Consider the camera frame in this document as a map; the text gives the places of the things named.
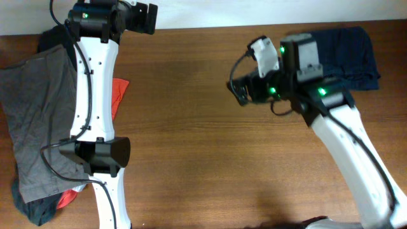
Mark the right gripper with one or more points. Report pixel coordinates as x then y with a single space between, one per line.
255 81

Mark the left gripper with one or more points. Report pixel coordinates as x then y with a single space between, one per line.
140 23

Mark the navy blue shorts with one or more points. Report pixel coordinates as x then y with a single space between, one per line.
347 54

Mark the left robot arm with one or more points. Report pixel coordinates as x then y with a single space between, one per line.
97 28

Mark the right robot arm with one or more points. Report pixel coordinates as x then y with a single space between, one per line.
293 72

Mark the red garment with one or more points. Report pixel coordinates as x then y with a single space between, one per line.
119 88

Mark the black garment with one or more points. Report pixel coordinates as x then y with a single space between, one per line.
54 37

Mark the grey shorts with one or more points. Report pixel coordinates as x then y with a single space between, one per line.
38 96

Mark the dark teal garment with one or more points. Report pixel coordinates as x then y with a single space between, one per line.
38 212

